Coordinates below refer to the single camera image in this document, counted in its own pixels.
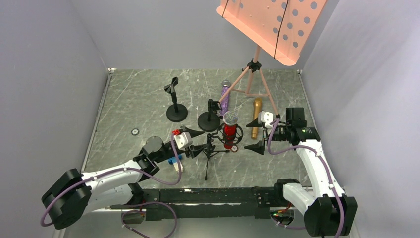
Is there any red glitter microphone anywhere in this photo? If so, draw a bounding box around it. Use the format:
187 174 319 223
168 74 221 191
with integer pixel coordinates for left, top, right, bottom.
223 111 238 149

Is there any blue white toy brick block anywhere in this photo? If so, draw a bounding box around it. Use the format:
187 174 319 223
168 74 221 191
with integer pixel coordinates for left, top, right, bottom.
167 155 184 173

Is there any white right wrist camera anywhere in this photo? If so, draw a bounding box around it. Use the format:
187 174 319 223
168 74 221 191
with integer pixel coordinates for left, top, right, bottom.
257 111 276 129

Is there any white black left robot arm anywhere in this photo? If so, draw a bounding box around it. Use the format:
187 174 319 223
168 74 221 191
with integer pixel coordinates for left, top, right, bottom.
40 126 203 230

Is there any gold microphone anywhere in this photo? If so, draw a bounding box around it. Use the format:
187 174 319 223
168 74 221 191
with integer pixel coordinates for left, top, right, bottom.
251 97 263 140

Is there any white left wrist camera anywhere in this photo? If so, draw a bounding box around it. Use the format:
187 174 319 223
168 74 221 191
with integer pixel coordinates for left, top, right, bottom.
172 129 193 150

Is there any pink music stand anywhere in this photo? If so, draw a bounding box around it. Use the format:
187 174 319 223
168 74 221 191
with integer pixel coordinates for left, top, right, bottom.
216 0 328 116

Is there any brown poker chip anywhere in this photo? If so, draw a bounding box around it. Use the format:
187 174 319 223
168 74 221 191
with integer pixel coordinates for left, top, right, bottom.
230 145 238 153

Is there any black round-base fork mic stand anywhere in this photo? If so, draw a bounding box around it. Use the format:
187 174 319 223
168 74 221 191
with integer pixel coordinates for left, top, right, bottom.
163 77 188 122

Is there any black tripod shock mount stand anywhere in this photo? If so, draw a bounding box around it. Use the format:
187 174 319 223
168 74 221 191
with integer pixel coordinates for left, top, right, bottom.
202 123 244 181

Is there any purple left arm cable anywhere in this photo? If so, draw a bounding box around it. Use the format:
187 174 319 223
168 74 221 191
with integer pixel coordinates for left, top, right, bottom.
40 131 184 238

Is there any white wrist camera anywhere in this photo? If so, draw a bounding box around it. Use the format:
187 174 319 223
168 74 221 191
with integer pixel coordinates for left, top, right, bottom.
172 129 193 150
257 111 276 129

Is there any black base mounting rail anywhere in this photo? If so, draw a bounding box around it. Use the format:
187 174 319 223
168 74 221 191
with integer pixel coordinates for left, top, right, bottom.
111 186 289 221

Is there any black round-base clip mic stand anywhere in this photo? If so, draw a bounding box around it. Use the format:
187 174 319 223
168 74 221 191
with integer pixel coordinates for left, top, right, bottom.
197 99 221 132

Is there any black grey poker chip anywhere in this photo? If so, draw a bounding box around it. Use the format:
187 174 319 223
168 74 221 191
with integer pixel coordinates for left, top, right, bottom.
131 128 139 136

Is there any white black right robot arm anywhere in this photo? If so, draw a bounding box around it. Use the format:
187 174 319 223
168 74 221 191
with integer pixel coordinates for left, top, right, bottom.
245 108 358 238

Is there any purple glitter microphone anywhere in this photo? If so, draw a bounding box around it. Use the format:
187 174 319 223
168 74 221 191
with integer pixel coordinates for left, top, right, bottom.
219 79 231 118

